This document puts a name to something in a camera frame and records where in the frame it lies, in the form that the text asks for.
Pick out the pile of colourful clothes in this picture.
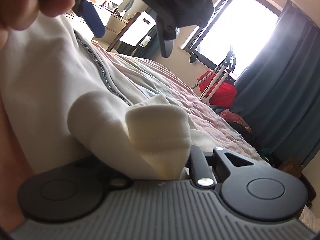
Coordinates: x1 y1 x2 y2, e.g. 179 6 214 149
211 105 279 168

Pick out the dark framed window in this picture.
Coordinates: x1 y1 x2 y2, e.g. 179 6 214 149
180 0 287 85

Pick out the white zip-up jacket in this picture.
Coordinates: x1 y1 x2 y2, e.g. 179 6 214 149
0 12 266 181

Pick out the dark chair white back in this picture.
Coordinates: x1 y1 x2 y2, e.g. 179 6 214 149
106 11 156 52

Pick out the teal curtain left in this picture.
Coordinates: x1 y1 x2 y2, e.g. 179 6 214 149
117 0 159 59

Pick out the pastel tie-dye bed cover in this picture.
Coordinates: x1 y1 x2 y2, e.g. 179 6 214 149
91 41 266 164

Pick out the person's hand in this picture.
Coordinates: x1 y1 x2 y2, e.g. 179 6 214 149
1 0 75 47

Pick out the white vanity dresser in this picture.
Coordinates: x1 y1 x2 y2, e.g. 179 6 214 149
64 0 131 46

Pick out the teal curtain right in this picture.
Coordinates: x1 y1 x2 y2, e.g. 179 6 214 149
233 2 319 166

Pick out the red garment bag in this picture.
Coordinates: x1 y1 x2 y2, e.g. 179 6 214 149
197 71 237 107

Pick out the brown paper bag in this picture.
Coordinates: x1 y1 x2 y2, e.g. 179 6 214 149
278 157 303 179

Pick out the dark armchair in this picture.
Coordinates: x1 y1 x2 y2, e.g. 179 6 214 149
299 174 316 208

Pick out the teal curtain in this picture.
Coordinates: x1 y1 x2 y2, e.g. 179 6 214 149
117 0 159 59
233 2 319 166

